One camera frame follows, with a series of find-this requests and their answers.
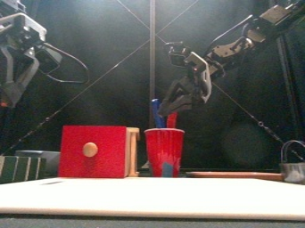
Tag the salmon sushi toy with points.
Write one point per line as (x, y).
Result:
(3, 104)

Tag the wrist camera assembly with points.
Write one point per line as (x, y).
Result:
(201, 77)
(50, 61)

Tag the black marker pen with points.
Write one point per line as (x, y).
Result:
(51, 183)

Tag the small metal pot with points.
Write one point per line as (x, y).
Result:
(294, 173)

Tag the left wrist camera assembly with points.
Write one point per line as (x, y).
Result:
(50, 61)

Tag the reddish brown serving board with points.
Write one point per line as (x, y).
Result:
(235, 175)

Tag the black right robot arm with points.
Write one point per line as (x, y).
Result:
(255, 35)

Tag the dark green striped toy block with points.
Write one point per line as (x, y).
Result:
(19, 169)

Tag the red-front wooden drawer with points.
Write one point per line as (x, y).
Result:
(100, 154)

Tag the right wrist camera assembly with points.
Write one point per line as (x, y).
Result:
(201, 77)

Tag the red plastic cup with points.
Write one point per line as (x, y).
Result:
(164, 148)

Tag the white cutting board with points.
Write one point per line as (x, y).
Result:
(158, 199)

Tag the vertical metal frame pole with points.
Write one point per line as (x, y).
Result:
(153, 59)

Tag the wooden drawer casing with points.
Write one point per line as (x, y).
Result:
(133, 148)

